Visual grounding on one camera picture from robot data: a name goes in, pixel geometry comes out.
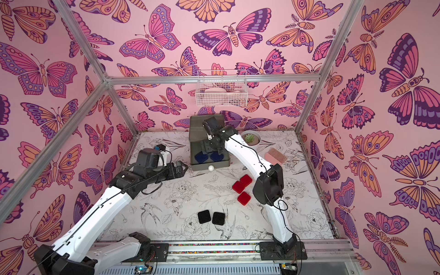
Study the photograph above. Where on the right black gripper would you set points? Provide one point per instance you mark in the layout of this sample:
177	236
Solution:
213	147

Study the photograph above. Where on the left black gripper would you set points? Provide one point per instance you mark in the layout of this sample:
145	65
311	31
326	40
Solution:
180	172

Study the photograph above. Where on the three-tier drawer cabinet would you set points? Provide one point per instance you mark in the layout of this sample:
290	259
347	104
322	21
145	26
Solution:
197	133

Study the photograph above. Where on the blue brooch box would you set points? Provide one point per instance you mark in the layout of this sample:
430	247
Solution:
216	157
201	157

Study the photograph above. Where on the blue brooch box front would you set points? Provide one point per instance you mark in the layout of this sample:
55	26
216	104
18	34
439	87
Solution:
201	157

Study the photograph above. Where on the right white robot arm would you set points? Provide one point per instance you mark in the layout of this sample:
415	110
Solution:
269	180

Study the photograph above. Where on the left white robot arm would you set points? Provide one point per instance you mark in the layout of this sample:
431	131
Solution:
71	254

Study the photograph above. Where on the red brooch box rear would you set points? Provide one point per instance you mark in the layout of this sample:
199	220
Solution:
246	180

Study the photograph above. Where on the red brooch box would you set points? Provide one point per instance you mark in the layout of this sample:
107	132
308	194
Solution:
238	187
246	180
244	198

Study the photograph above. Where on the red brooch box middle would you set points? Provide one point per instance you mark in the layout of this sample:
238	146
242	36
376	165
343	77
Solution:
238	187

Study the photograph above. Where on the black brooch box left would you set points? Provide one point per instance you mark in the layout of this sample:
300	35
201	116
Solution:
204	216

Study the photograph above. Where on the black brooch box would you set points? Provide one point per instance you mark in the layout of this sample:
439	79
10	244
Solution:
204	216
218	218

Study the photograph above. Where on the red brooch box front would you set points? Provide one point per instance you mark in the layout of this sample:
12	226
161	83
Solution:
244	198

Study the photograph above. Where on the black brooch box right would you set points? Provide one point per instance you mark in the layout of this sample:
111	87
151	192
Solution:
218	218

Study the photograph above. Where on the white pot with succulent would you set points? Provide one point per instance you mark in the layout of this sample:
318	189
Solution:
251	138

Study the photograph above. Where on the pink comb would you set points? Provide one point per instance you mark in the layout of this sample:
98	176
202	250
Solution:
275	157

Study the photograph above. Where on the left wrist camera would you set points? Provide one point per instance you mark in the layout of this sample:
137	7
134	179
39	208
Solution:
161	148

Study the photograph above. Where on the white wire wall basket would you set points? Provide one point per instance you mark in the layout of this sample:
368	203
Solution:
224	88

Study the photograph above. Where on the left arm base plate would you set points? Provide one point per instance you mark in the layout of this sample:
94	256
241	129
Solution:
153	252

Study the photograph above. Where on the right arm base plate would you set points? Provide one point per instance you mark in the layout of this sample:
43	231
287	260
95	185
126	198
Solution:
277	252

